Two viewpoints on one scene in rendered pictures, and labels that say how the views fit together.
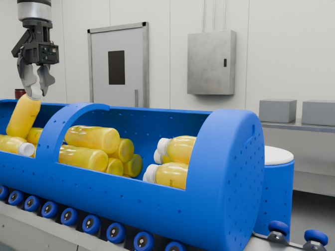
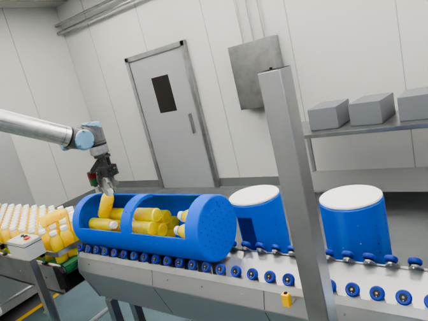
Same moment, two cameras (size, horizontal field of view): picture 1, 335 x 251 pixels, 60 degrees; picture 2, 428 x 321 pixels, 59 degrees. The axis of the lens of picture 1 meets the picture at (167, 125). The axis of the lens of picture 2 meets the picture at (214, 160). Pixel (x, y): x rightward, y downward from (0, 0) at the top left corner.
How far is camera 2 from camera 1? 112 cm
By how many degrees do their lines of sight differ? 9
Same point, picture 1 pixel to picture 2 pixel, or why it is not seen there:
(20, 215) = (120, 262)
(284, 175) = (269, 207)
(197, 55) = (241, 68)
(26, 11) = (95, 152)
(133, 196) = (168, 244)
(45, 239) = (135, 271)
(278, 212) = (271, 231)
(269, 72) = (320, 71)
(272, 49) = (318, 45)
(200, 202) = (191, 242)
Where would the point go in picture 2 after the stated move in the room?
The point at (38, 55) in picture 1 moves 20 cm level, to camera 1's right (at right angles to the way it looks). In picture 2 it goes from (107, 174) to (146, 165)
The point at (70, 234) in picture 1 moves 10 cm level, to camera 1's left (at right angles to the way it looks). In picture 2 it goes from (147, 266) to (127, 269)
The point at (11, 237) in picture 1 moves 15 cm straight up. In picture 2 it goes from (118, 273) to (109, 247)
